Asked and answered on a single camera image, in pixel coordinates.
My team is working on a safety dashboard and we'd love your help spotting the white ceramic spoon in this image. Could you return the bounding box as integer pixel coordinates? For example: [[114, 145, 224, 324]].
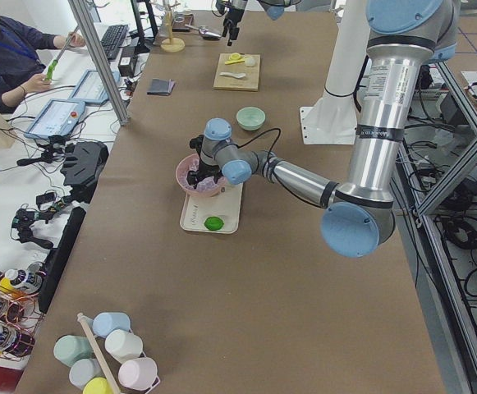
[[218, 71, 247, 80]]

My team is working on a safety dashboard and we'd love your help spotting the pink bowl with ice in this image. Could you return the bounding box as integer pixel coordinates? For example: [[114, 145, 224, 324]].
[[176, 153, 227, 197]]

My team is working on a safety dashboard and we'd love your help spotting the black keyboard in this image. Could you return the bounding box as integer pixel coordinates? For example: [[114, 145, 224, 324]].
[[100, 25, 128, 61]]

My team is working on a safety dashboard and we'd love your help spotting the aluminium frame post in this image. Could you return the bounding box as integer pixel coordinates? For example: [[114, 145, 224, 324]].
[[68, 0, 129, 126]]

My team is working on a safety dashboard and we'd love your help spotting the wooden cutting board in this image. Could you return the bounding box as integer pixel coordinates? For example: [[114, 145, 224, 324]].
[[213, 53, 261, 91]]

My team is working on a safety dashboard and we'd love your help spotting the wooden mug tree stand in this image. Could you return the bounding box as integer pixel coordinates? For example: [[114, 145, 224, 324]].
[[160, 0, 185, 53]]

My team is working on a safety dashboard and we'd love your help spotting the metal ice scoop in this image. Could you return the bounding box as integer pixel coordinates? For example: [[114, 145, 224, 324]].
[[186, 24, 222, 40]]

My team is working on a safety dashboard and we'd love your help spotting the cream serving tray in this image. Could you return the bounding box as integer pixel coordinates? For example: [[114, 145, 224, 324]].
[[180, 185, 243, 234]]

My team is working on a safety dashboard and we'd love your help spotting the blue cup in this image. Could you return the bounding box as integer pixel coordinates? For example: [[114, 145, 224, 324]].
[[92, 312, 131, 338]]

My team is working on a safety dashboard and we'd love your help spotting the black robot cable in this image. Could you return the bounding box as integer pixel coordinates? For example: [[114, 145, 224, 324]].
[[237, 127, 282, 149]]

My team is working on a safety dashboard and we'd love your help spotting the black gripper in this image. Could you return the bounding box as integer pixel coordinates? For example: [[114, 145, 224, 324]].
[[186, 135, 223, 190], [216, 0, 247, 29]]

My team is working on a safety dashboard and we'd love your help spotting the folded grey cloth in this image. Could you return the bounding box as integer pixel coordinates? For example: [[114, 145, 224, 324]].
[[146, 78, 176, 96]]

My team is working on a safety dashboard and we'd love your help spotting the yellow cup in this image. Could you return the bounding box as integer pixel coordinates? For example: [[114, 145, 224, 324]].
[[82, 377, 113, 394]]

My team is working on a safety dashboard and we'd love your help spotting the teach pendant tablet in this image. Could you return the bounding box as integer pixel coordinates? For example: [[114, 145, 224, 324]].
[[69, 69, 108, 106], [24, 98, 85, 140]]

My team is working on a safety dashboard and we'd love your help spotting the mint green bowl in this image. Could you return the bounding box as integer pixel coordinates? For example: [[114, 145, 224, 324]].
[[236, 107, 266, 131]]

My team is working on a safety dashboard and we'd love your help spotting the grey cup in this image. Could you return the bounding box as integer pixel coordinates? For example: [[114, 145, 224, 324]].
[[69, 358, 103, 389]]

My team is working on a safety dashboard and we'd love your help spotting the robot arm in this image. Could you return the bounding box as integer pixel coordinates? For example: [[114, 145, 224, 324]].
[[216, 0, 298, 30], [186, 1, 461, 258]]

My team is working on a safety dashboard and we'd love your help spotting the pink cup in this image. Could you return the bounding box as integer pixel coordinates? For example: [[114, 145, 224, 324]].
[[118, 357, 159, 391]]

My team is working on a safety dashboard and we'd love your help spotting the green cup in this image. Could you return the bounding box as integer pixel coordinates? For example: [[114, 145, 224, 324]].
[[53, 335, 93, 367]]

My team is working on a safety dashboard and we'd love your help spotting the white bottle in rack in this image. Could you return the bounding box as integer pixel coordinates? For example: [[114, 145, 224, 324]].
[[5, 269, 43, 295]]

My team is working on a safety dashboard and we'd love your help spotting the green lime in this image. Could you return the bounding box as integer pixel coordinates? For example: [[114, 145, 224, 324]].
[[204, 216, 224, 231]]

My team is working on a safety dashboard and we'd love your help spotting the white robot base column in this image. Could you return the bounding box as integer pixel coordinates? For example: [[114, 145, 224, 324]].
[[300, 0, 369, 144]]

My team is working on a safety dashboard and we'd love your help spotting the white cup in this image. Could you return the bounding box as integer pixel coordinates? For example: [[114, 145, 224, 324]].
[[104, 329, 143, 364]]

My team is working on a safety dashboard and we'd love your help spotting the person in dark shirt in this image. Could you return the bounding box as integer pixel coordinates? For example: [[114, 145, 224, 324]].
[[0, 16, 85, 114]]

